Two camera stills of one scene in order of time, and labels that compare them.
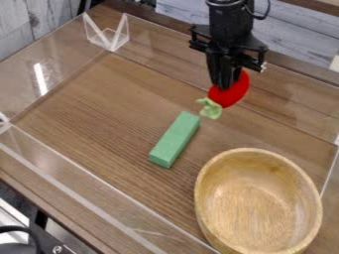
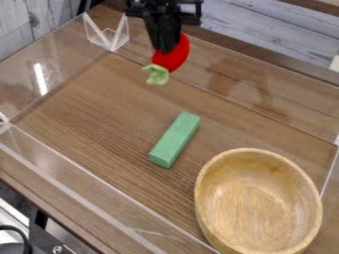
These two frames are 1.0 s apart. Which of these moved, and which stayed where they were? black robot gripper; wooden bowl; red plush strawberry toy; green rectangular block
Moved: red plush strawberry toy; black robot gripper
Stayed: green rectangular block; wooden bowl
